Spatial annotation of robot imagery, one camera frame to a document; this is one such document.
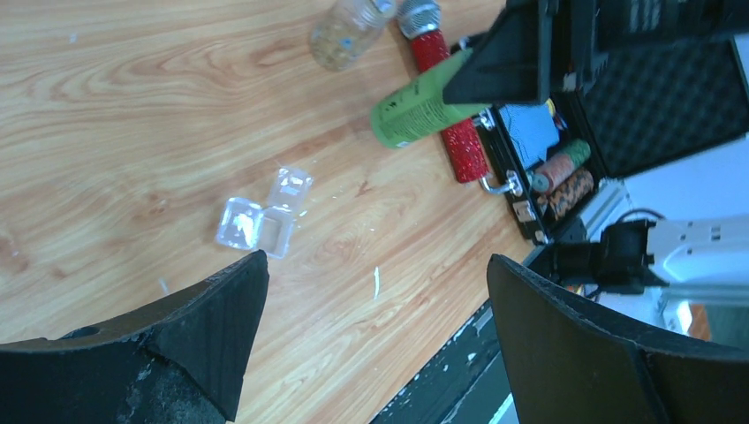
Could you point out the orange black chip row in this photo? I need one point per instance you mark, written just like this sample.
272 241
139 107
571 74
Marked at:
558 182

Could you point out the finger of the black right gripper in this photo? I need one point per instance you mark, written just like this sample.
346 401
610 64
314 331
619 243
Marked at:
511 62

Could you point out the green pill bottle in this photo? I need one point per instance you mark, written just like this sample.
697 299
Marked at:
418 109

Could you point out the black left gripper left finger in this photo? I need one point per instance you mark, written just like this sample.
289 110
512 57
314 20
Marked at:
180 359

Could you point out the blue playing card deck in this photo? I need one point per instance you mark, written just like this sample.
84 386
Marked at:
532 131

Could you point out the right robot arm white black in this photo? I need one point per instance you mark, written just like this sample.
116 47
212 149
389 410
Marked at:
632 255

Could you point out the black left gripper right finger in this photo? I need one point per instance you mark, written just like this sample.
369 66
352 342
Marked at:
571 360

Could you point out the black poker chip case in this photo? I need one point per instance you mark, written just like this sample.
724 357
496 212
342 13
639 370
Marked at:
648 108

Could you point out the red glitter tube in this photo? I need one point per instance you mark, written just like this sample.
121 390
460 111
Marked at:
420 23

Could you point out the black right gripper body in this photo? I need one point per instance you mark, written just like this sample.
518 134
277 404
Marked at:
586 31

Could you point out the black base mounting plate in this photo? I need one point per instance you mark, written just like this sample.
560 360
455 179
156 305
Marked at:
464 382

